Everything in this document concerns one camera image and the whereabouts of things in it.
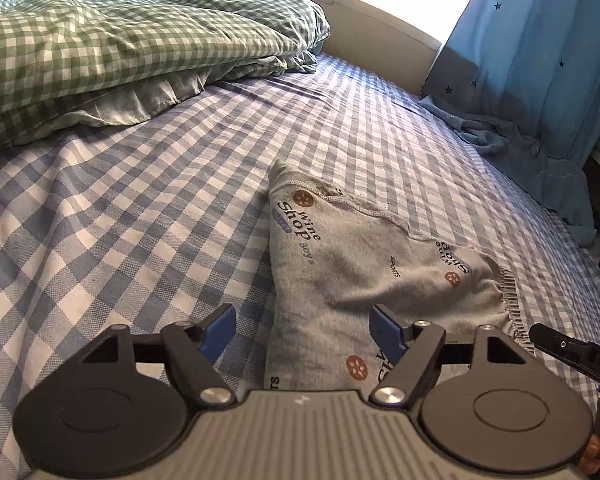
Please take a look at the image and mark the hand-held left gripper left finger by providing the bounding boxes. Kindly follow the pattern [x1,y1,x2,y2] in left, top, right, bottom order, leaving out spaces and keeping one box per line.
[80,304,237,407]

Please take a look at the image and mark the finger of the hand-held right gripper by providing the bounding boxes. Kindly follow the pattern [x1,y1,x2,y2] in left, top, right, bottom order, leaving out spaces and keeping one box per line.
[528,323,600,382]

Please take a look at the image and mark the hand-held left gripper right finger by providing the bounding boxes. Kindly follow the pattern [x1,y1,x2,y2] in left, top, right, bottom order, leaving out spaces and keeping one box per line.
[369,304,536,407]

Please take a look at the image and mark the grey printed pants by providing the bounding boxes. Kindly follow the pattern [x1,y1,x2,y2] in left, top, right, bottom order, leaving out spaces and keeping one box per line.
[262,159,537,394]

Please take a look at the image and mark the person's right hand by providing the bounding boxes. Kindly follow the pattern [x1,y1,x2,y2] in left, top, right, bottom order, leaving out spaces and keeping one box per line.
[579,432,600,477]

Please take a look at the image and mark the blue checked bed sheet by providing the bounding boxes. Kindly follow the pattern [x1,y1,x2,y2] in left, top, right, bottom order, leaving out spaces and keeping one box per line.
[0,52,600,463]

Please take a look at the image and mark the blue star curtain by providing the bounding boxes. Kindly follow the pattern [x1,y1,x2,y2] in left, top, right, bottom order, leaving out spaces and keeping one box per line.
[419,0,600,247]

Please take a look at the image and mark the green checked duvet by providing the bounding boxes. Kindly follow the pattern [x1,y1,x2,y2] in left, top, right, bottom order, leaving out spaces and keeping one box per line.
[0,0,331,157]

